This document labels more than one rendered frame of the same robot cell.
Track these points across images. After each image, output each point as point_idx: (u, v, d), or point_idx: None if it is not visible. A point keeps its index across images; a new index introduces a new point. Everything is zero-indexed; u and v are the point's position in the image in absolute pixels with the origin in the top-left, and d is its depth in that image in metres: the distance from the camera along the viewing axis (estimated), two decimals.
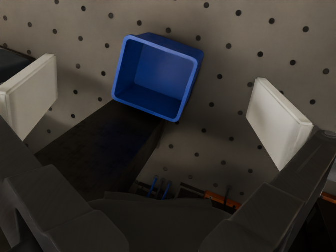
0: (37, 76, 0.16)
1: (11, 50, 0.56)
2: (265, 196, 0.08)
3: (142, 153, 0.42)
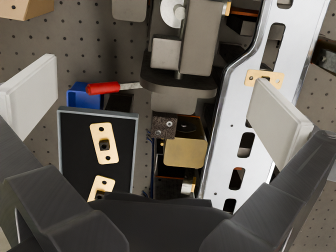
0: (37, 76, 0.16)
1: None
2: (265, 196, 0.08)
3: (111, 110, 0.87)
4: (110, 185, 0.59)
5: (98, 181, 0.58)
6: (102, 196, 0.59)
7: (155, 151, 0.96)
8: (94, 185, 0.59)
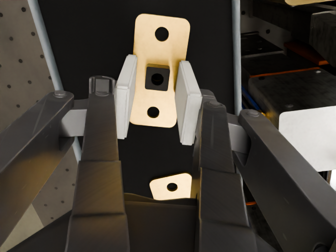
0: (134, 74, 0.18)
1: None
2: (211, 181, 0.09)
3: None
4: (179, 40, 0.21)
5: (145, 31, 0.21)
6: (164, 73, 0.22)
7: None
8: (137, 48, 0.22)
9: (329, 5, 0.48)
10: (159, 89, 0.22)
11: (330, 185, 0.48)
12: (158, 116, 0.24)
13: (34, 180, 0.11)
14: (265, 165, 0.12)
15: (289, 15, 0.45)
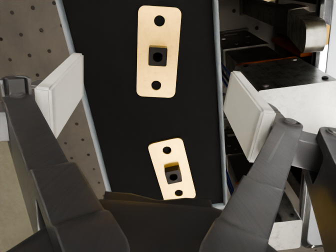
0: (70, 73, 0.17)
1: None
2: (248, 189, 0.08)
3: None
4: (173, 25, 0.27)
5: (146, 20, 0.27)
6: (163, 52, 0.27)
7: None
8: (141, 33, 0.27)
9: (308, 2, 0.54)
10: (160, 65, 0.28)
11: None
12: (160, 88, 0.30)
13: None
14: (330, 183, 0.11)
15: (271, 11, 0.51)
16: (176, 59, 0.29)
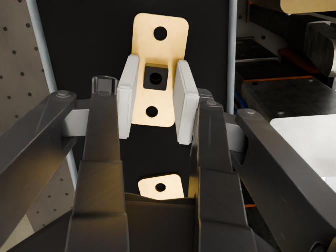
0: (136, 74, 0.18)
1: None
2: (210, 181, 0.09)
3: None
4: (178, 40, 0.21)
5: (144, 31, 0.21)
6: (163, 73, 0.22)
7: None
8: (136, 47, 0.22)
9: (325, 15, 0.48)
10: (158, 89, 0.22)
11: None
12: (157, 116, 0.24)
13: (37, 180, 0.11)
14: (263, 164, 0.12)
15: (285, 23, 0.46)
16: None
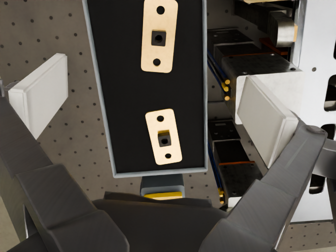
0: (50, 74, 0.16)
1: None
2: (258, 193, 0.08)
3: None
4: (171, 14, 0.35)
5: (150, 9, 0.34)
6: (163, 34, 0.35)
7: (209, 50, 0.71)
8: (146, 19, 0.35)
9: (289, 7, 0.62)
10: (160, 45, 0.35)
11: None
12: (160, 65, 0.37)
13: None
14: None
15: (256, 13, 0.59)
16: (173, 41, 0.36)
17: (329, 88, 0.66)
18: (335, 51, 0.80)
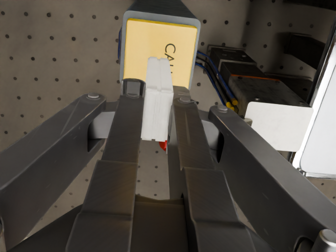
0: (158, 76, 0.19)
1: None
2: (196, 180, 0.09)
3: None
4: None
5: None
6: None
7: None
8: None
9: None
10: None
11: (335, 45, 0.42)
12: None
13: (59, 180, 0.11)
14: (240, 161, 0.12)
15: None
16: None
17: None
18: None
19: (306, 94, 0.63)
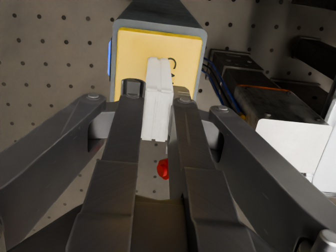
0: (158, 76, 0.19)
1: None
2: (196, 180, 0.09)
3: None
4: None
5: None
6: None
7: None
8: None
9: None
10: None
11: None
12: None
13: (59, 180, 0.11)
14: (240, 161, 0.12)
15: None
16: None
17: None
18: None
19: (317, 103, 0.59)
